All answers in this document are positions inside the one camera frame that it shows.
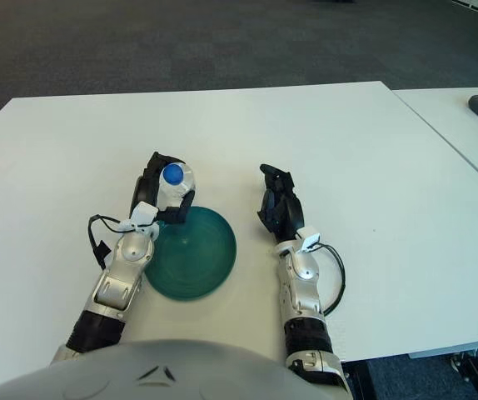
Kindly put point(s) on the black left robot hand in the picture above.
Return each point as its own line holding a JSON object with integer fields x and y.
{"x": 145, "y": 187}

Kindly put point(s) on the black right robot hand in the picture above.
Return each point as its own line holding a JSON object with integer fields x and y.
{"x": 285, "y": 212}

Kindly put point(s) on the clear bottle blue cap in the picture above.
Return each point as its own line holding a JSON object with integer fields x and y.
{"x": 172, "y": 175}

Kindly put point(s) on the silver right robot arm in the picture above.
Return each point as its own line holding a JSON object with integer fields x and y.
{"x": 301, "y": 291}

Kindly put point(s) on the green round plate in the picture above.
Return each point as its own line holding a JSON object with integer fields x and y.
{"x": 197, "y": 258}

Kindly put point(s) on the silver robot torso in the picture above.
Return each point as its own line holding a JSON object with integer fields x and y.
{"x": 139, "y": 375}

